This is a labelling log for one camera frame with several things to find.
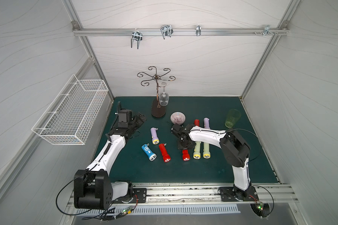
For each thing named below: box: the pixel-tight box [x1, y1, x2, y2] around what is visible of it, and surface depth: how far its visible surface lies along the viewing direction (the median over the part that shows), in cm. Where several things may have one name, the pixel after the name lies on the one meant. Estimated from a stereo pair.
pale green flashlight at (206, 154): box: [202, 142, 211, 159], surface depth 88 cm
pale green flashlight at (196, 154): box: [192, 141, 201, 160], surface depth 88 cm
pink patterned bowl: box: [169, 111, 186, 126], surface depth 106 cm
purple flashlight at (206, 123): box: [203, 117, 211, 130], surface depth 103 cm
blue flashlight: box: [141, 142, 157, 162], surface depth 88 cm
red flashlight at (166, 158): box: [158, 143, 171, 163], surface depth 88 cm
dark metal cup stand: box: [137, 66, 177, 118], surface depth 95 cm
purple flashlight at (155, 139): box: [150, 127, 160, 145], surface depth 95 cm
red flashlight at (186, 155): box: [182, 149, 191, 162], surface depth 87 cm
